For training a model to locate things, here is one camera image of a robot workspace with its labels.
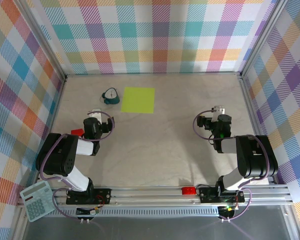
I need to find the yellow-green paper sheet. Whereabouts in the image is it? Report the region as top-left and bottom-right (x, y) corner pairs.
(121, 86), (156, 114)

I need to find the aluminium side rail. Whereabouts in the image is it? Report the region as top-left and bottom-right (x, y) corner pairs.
(11, 76), (67, 240)
(238, 74), (277, 186)

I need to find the grey slotted cable duct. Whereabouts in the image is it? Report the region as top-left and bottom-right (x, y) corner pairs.
(48, 208), (222, 216)

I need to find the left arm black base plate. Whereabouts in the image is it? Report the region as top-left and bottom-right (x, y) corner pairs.
(65, 187), (113, 205)

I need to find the light blue calculator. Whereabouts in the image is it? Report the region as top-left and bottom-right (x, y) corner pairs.
(19, 180), (58, 223)

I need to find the thin aluminium rear rail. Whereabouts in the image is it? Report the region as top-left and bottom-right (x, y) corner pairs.
(64, 71), (242, 77)

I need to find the teal alarm clock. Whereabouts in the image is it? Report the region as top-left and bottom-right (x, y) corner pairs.
(100, 86), (120, 106)

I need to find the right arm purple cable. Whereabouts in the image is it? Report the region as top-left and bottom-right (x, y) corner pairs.
(192, 109), (253, 223)

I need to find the aluminium upright post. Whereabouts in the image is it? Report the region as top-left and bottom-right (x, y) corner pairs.
(19, 0), (67, 81)
(238, 0), (287, 80)

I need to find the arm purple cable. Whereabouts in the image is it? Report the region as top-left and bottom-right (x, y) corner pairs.
(39, 111), (116, 222)
(192, 109), (253, 223)

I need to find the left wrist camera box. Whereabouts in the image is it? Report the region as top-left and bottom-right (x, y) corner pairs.
(89, 108), (103, 124)

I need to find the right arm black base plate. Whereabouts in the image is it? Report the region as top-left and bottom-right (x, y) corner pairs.
(198, 186), (246, 204)

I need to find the red plastic stopper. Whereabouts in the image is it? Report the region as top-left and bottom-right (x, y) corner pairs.
(181, 186), (197, 195)

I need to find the wide aluminium mounting rail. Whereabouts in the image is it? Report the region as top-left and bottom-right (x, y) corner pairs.
(17, 184), (295, 208)

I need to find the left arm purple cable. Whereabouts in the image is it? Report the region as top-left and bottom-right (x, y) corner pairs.
(39, 111), (116, 222)

